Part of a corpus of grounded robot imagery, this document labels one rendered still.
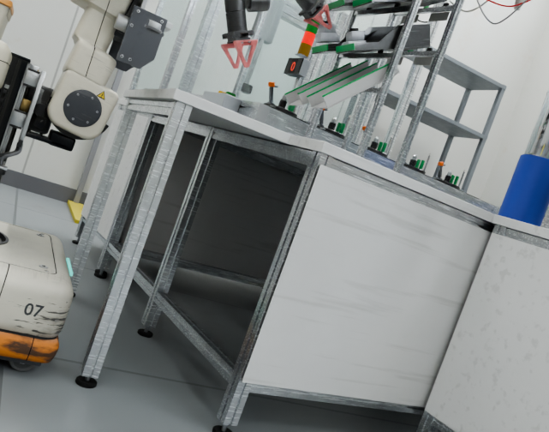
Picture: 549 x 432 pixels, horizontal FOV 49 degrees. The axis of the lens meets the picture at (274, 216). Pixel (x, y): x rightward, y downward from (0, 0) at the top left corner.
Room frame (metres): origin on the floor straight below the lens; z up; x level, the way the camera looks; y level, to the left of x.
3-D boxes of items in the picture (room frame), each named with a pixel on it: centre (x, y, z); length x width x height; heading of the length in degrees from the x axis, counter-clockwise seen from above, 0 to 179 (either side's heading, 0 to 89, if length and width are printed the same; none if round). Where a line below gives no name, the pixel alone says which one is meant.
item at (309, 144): (2.61, -0.26, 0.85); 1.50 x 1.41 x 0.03; 32
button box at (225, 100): (2.34, 0.34, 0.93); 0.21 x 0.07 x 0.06; 32
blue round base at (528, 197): (2.29, -0.88, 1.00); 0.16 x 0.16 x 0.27
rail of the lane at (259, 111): (2.53, 0.39, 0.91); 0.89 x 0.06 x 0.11; 32
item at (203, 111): (2.16, 0.23, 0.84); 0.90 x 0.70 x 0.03; 25
